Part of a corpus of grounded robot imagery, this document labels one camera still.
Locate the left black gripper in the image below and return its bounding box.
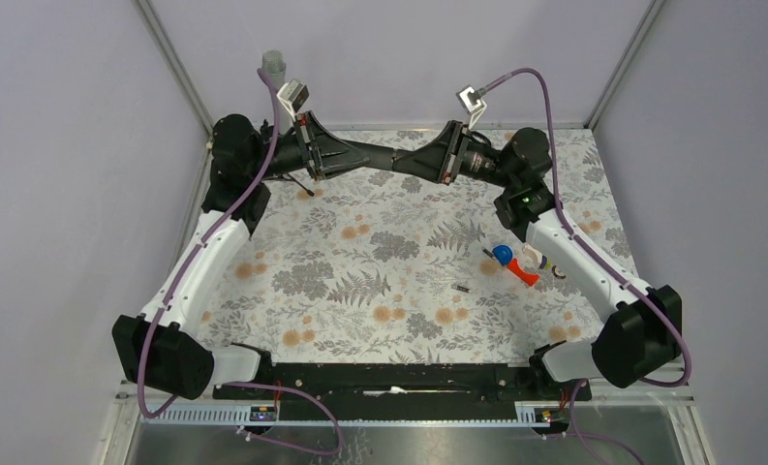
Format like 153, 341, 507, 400
248, 110, 370, 181

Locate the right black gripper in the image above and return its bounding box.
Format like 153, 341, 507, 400
394, 120, 517, 190

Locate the black remote control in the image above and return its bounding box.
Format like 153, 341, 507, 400
349, 141, 399, 171

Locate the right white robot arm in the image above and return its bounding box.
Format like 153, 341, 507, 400
374, 121, 691, 399

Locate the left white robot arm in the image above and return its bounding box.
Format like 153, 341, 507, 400
111, 111, 397, 399

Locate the black tripod microphone stand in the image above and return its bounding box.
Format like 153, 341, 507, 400
259, 120, 315, 198

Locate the silver microphone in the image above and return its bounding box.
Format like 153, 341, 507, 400
261, 49, 290, 136

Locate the floral patterned mat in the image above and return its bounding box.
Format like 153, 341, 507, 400
187, 129, 667, 366

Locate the blue and orange toy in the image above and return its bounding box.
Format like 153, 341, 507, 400
491, 245, 539, 287

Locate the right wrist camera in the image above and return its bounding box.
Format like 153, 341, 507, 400
456, 86, 487, 130

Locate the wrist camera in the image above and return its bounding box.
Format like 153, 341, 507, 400
456, 86, 487, 130
276, 78, 310, 119

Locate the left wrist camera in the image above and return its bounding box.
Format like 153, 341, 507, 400
276, 78, 310, 119

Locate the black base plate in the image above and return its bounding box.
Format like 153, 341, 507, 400
212, 362, 574, 422

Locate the white slotted cable duct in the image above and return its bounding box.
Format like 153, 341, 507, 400
138, 402, 552, 429

